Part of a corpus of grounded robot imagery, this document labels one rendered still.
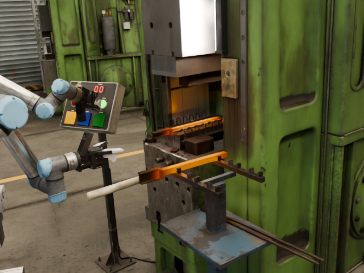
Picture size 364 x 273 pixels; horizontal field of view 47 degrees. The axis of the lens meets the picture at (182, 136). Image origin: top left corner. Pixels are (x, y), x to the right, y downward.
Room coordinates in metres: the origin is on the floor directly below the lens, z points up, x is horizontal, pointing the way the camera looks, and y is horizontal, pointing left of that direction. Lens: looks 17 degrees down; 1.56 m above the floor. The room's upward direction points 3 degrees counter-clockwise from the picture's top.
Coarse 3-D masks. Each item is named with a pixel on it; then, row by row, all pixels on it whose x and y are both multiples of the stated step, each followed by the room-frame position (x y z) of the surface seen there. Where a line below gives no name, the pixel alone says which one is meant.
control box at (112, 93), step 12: (84, 84) 2.39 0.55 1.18; (96, 84) 2.35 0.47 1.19; (108, 84) 2.31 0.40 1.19; (120, 84) 2.31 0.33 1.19; (108, 96) 2.27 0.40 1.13; (120, 96) 2.30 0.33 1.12; (72, 108) 2.34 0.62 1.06; (108, 108) 2.23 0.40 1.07; (120, 108) 2.29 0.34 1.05; (108, 120) 2.20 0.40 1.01; (96, 132) 2.28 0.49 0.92; (108, 132) 2.20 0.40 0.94
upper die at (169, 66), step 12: (156, 60) 2.03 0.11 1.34; (168, 60) 1.95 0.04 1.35; (180, 60) 1.93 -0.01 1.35; (192, 60) 1.97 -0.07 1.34; (204, 60) 2.02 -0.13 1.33; (216, 60) 2.07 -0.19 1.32; (156, 72) 2.04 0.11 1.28; (168, 72) 1.96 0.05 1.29; (180, 72) 1.93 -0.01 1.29; (192, 72) 1.97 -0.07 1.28; (204, 72) 2.02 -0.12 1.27
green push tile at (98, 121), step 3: (96, 114) 2.24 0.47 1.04; (99, 114) 2.23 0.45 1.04; (102, 114) 2.22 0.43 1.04; (105, 114) 2.22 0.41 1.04; (96, 117) 2.23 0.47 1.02; (99, 117) 2.22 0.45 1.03; (102, 117) 2.21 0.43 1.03; (105, 117) 2.21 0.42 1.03; (93, 120) 2.23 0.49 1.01; (96, 120) 2.22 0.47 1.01; (99, 120) 2.21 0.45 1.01; (102, 120) 2.20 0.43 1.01; (93, 123) 2.22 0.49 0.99; (96, 123) 2.21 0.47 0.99; (99, 123) 2.20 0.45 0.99; (102, 123) 2.19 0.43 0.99; (93, 126) 2.21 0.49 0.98; (96, 126) 2.20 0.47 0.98; (99, 126) 2.19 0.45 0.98; (102, 126) 2.19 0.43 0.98
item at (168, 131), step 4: (216, 116) 2.17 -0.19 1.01; (200, 120) 2.11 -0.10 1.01; (204, 120) 2.11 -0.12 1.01; (208, 120) 2.11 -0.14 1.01; (212, 120) 2.13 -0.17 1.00; (188, 124) 2.04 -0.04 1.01; (192, 124) 2.04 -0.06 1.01; (196, 124) 2.06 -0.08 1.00; (168, 128) 1.96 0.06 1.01; (172, 128) 1.98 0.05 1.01; (176, 128) 1.98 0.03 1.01; (180, 128) 1.99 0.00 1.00; (152, 132) 1.91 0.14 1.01; (156, 132) 1.91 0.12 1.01; (160, 132) 1.92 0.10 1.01; (164, 132) 1.94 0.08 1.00; (168, 132) 1.96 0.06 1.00; (172, 132) 1.95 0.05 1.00; (152, 136) 1.91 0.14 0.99; (156, 136) 1.91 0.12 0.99; (160, 136) 1.92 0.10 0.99
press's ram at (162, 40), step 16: (144, 0) 2.09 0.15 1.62; (160, 0) 1.98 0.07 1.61; (176, 0) 1.89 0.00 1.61; (192, 0) 1.92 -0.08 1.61; (208, 0) 1.97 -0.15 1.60; (144, 16) 2.09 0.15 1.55; (160, 16) 1.99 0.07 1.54; (176, 16) 1.89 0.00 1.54; (192, 16) 1.91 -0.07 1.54; (208, 16) 1.97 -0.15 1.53; (144, 32) 2.10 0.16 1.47; (160, 32) 1.99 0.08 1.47; (176, 32) 1.90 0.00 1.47; (192, 32) 1.91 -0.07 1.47; (208, 32) 1.97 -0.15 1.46; (160, 48) 2.00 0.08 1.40; (176, 48) 1.90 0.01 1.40; (192, 48) 1.91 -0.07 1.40; (208, 48) 1.97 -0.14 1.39
